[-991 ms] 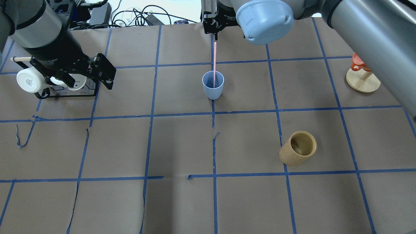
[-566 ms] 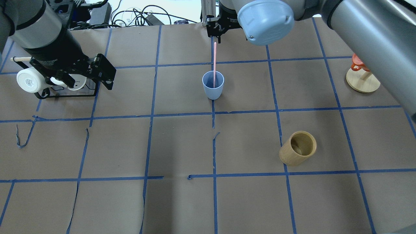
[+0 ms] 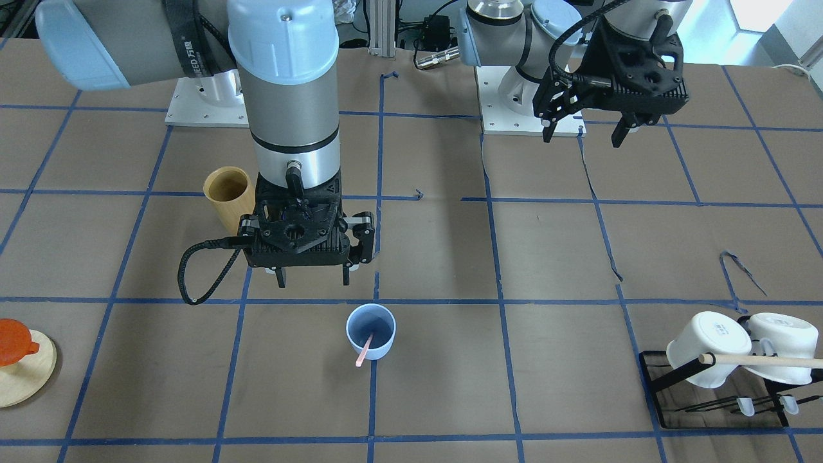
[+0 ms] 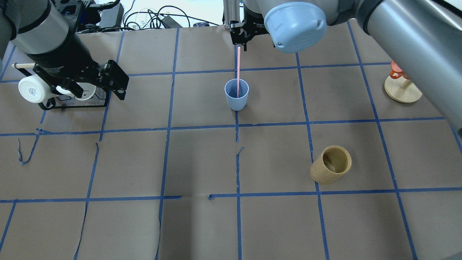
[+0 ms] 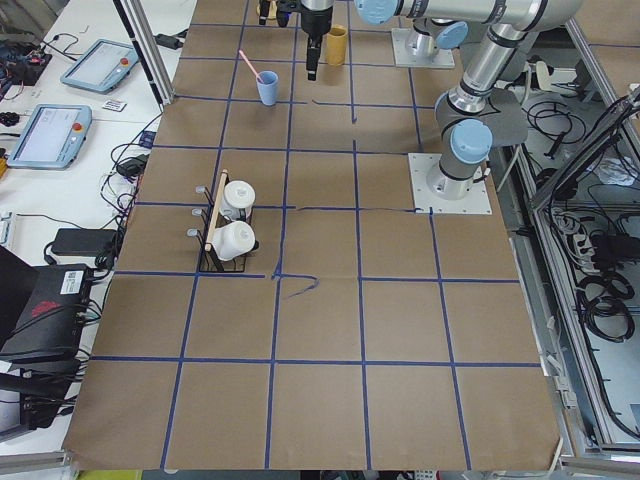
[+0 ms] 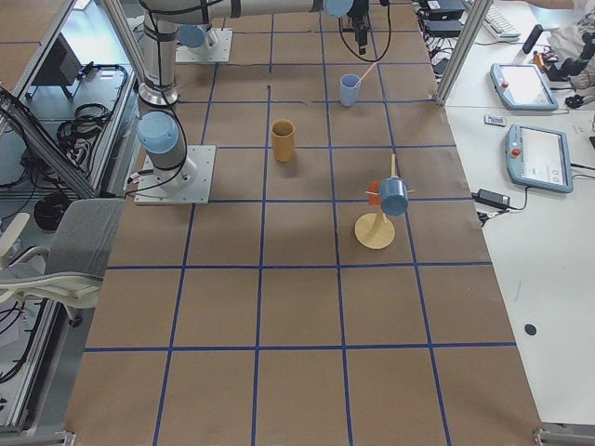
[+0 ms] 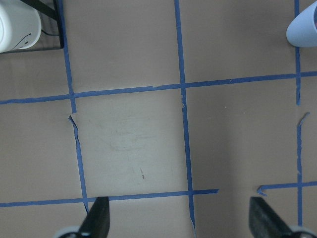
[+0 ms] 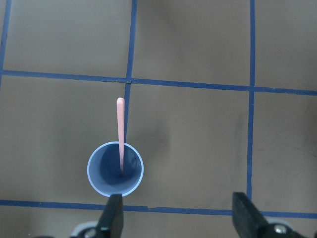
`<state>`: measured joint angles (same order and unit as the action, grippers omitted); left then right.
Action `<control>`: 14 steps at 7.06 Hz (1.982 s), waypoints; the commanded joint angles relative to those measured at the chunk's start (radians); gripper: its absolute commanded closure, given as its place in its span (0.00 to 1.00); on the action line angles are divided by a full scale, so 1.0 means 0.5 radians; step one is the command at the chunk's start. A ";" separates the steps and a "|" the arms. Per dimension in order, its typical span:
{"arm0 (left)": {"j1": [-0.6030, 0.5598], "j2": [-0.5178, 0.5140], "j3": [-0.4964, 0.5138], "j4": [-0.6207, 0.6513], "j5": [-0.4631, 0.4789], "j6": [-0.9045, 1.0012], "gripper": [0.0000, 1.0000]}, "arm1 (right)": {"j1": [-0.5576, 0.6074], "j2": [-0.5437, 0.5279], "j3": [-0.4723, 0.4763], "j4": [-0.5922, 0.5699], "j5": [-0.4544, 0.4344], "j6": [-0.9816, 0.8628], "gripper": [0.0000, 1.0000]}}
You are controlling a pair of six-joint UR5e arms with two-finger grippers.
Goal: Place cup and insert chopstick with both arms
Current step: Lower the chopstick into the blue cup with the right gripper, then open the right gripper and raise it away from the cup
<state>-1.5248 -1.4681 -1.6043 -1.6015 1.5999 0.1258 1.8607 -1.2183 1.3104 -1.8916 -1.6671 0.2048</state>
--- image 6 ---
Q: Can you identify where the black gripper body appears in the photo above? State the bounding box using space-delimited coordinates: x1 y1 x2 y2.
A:
350 0 369 55

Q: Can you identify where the light blue plastic cup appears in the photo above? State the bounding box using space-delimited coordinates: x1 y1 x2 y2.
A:
339 73 361 107

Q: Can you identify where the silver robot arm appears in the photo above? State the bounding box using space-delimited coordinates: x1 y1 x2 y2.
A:
139 0 369 107
178 24 219 53

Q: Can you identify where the orange hanging cup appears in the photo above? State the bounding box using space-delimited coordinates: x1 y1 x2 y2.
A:
366 181 381 206

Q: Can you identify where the dark blue hanging cup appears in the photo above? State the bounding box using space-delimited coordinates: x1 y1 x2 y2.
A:
378 177 409 216

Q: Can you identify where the wooden cup tree stand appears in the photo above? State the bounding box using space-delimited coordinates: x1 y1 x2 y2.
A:
354 153 413 250

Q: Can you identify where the white keyboard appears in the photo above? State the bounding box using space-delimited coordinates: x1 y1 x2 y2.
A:
483 6 521 42

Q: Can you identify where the bamboo cylinder holder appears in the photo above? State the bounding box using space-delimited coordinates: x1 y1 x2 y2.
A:
271 119 296 163

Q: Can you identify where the far blue teach pendant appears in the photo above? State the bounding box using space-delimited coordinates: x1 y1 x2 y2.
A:
490 63 559 112

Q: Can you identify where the blue teach pendant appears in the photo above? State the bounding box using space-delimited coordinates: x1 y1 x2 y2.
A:
505 124 574 193
490 63 559 112

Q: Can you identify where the small white remote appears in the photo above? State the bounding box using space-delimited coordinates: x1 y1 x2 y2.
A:
483 114 507 127

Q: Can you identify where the black power adapter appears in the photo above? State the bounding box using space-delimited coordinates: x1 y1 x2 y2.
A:
471 189 510 210

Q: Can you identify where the near blue teach pendant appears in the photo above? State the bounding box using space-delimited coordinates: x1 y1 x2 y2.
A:
505 124 574 193

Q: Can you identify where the grey office chair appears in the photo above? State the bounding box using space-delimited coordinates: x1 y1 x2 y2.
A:
1 198 125 327

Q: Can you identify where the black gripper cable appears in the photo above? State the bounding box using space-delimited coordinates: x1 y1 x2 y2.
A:
338 0 392 64

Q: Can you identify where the aluminium frame post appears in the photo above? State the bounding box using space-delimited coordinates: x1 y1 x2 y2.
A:
435 0 492 106

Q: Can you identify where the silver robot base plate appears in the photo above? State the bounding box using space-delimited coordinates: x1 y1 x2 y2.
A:
134 145 216 205

